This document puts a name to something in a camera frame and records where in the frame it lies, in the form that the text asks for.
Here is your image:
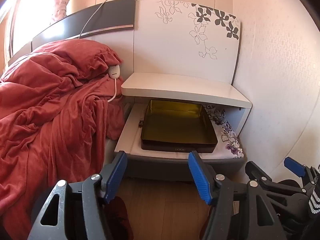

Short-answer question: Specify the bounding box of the grey and white headboard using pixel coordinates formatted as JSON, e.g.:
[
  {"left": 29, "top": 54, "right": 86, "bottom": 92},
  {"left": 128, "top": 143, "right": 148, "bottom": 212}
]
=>
[{"left": 7, "top": 0, "right": 138, "bottom": 75}]

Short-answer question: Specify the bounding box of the white embroidered floral cloth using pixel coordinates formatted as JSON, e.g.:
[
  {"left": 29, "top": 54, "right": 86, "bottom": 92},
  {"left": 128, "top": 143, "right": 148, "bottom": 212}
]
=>
[{"left": 129, "top": 104, "right": 244, "bottom": 160}]

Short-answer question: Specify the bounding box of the red blanket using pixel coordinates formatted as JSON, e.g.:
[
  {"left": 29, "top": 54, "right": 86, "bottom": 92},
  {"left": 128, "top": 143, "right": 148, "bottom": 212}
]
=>
[{"left": 0, "top": 62, "right": 125, "bottom": 240}]

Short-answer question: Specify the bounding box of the dark brown tin box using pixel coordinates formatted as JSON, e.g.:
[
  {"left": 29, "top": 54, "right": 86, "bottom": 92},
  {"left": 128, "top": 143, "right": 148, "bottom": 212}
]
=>
[{"left": 140, "top": 99, "right": 218, "bottom": 153}]

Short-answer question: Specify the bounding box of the white floral back panel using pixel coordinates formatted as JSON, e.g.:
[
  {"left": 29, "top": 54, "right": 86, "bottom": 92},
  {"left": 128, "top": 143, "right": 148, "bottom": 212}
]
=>
[{"left": 132, "top": 0, "right": 242, "bottom": 85}]

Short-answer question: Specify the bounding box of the red ruffled pillow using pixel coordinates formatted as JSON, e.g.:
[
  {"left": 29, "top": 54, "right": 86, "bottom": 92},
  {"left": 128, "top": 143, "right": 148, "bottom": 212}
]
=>
[{"left": 5, "top": 39, "right": 124, "bottom": 80}]

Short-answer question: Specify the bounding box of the person's right hand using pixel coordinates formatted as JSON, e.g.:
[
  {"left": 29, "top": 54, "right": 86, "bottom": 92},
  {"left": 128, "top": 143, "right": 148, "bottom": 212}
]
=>
[{"left": 307, "top": 184, "right": 320, "bottom": 217}]

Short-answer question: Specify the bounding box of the white nightstand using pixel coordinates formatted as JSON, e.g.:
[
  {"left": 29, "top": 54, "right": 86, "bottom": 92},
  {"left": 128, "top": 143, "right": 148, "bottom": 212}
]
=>
[{"left": 114, "top": 72, "right": 252, "bottom": 181}]

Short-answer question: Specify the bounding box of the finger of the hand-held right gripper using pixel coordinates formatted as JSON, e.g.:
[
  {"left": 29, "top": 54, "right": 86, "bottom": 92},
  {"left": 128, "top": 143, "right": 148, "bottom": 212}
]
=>
[
  {"left": 244, "top": 161, "right": 307, "bottom": 200},
  {"left": 284, "top": 156, "right": 320, "bottom": 188}
]

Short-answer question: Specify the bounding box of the white corded switch controller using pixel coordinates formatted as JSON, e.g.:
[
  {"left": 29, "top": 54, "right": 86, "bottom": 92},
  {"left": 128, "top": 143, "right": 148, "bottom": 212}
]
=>
[{"left": 79, "top": 0, "right": 153, "bottom": 103}]

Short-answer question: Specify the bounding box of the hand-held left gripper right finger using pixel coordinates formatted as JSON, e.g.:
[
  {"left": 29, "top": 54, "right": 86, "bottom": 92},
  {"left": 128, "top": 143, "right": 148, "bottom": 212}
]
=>
[{"left": 188, "top": 151, "right": 288, "bottom": 240}]

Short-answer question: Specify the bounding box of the pink curtain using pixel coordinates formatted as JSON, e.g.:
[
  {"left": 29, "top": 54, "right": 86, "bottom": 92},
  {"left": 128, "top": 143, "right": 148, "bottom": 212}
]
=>
[{"left": 49, "top": 0, "right": 75, "bottom": 25}]

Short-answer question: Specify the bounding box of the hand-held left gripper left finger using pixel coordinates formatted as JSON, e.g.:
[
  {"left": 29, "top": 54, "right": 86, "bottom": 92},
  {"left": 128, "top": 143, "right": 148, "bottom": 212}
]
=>
[{"left": 27, "top": 151, "right": 128, "bottom": 240}]

